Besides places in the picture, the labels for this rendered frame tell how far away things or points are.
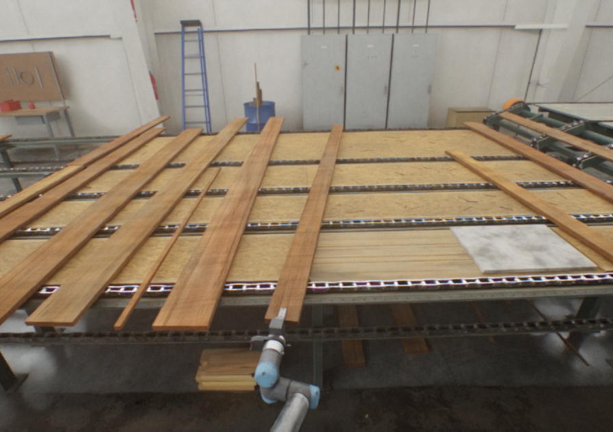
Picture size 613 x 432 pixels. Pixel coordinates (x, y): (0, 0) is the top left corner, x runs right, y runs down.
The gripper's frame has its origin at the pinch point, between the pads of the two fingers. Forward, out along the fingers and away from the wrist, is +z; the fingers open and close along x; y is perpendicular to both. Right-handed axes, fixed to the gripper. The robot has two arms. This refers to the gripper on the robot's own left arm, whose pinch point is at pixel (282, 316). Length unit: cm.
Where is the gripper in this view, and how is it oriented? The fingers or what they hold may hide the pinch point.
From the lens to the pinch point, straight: 150.7
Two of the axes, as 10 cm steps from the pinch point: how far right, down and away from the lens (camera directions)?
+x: -0.2, -8.9, -4.5
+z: 1.5, -4.5, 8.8
